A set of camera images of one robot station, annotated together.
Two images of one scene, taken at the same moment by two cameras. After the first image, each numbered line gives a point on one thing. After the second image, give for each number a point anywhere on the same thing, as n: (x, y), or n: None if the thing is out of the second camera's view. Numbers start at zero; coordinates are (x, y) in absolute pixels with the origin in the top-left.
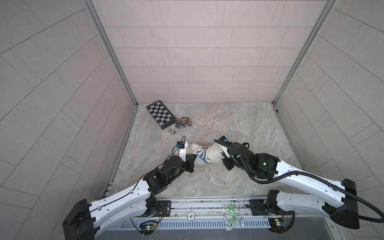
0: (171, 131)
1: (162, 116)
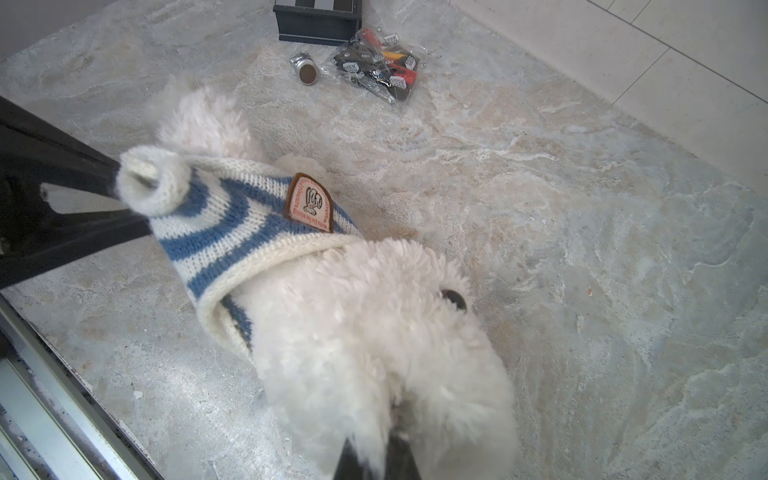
0: (305, 69)
1: (319, 22)
